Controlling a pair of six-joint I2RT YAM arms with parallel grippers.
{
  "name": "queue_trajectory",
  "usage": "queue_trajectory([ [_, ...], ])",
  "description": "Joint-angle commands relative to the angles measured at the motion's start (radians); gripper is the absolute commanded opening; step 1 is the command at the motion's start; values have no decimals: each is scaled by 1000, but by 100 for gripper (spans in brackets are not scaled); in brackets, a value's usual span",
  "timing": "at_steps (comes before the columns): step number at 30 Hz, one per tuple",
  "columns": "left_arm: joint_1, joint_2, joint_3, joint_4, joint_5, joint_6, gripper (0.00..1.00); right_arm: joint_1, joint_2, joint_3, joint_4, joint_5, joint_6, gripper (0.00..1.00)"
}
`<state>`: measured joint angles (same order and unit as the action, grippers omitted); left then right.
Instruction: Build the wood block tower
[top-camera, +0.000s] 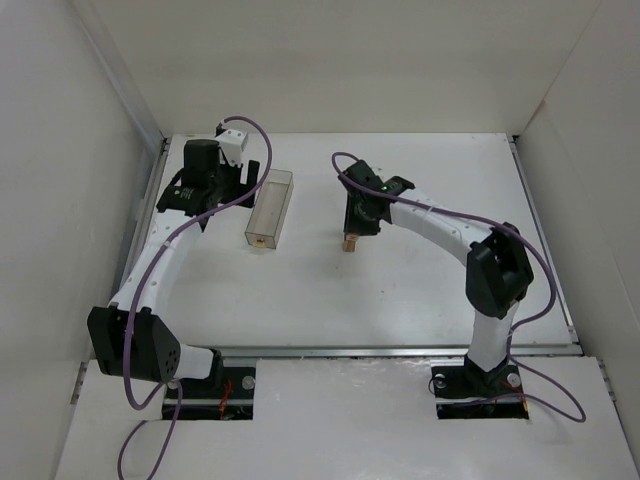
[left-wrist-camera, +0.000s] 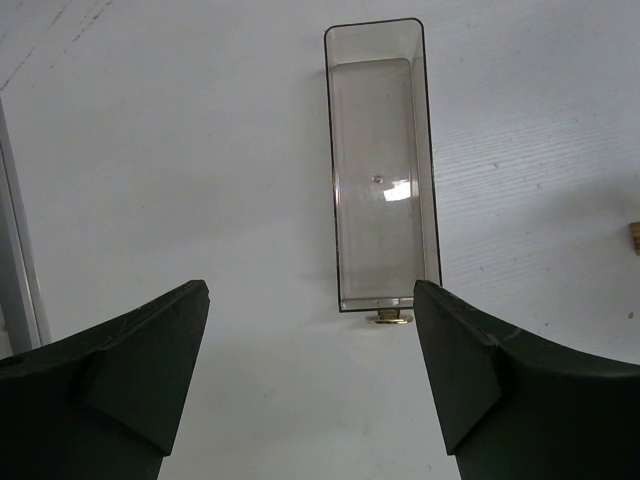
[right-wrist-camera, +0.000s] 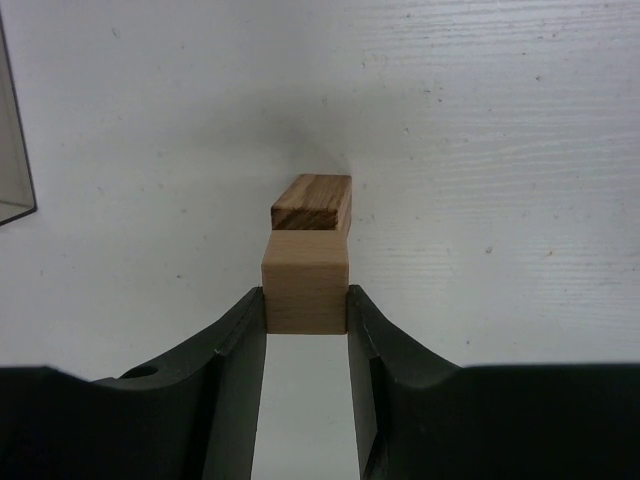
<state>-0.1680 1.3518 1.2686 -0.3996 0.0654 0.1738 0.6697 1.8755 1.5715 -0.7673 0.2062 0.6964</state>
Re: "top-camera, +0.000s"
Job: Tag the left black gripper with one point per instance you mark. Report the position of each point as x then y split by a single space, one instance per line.
245 185

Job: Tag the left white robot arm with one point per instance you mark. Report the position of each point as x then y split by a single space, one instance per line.
129 336

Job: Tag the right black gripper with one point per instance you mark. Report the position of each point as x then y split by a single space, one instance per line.
359 226

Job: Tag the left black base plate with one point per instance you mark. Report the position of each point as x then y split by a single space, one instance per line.
228 398

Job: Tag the aluminium front rail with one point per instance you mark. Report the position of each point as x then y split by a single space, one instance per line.
288 352

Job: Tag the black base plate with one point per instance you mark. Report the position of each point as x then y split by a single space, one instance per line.
228 398
461 395

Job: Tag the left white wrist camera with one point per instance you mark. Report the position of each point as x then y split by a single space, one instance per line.
232 143

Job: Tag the dark striped wood block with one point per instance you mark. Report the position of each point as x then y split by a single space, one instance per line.
349 245

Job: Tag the clear plastic drawer box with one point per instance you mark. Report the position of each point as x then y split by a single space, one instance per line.
269 212

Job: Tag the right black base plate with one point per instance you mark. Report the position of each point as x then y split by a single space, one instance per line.
461 395

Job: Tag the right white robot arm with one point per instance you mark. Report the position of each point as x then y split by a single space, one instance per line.
497 269

